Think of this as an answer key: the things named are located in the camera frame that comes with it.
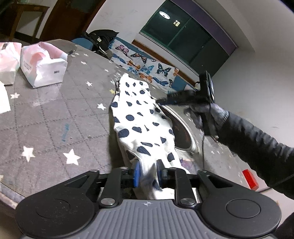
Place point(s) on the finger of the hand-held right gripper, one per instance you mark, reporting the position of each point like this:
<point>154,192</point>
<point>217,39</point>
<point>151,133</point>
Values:
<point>176,100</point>

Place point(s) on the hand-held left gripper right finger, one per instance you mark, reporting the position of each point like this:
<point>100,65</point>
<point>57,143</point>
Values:
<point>160,174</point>

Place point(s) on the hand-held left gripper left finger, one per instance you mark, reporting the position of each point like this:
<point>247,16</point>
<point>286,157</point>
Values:
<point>137,175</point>

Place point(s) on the white dark-spotted garment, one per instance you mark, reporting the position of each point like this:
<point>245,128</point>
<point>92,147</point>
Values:
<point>142,124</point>

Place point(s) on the person's right forearm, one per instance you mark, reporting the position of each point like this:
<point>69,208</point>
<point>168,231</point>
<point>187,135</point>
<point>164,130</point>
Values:
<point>257,147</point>

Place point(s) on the person's right hand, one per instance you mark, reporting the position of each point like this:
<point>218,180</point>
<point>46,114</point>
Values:
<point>214,112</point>

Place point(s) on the butterfly print blanket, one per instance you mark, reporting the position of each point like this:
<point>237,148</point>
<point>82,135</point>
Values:
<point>147,66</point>

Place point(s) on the round white-rimmed dark bowl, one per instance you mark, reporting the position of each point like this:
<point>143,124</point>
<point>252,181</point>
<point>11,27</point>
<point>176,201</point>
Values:
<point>194,142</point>

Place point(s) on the dark window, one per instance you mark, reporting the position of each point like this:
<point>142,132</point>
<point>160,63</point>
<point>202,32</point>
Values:
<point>183,29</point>

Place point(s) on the red box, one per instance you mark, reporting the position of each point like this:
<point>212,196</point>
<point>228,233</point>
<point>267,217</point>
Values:
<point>250,180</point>

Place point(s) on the grey star-print table cover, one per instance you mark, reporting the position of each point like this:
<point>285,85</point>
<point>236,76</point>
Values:
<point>57,119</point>

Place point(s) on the black bag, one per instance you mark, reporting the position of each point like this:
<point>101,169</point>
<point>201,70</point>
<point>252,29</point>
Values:
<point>101,38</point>

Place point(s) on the brown wooden door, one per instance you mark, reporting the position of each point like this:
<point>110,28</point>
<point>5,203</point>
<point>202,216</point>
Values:
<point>66,20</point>

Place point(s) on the large white pink tissue pack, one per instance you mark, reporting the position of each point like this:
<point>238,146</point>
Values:
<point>43,66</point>

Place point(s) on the white paper sheet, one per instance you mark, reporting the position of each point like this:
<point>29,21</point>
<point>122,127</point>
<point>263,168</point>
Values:
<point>3,98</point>

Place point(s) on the small white pink tissue pack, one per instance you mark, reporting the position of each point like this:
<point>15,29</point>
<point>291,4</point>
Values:
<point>8,62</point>

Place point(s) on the wooden side table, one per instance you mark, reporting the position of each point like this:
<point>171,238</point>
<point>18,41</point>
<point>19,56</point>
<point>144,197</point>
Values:
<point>25,18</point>

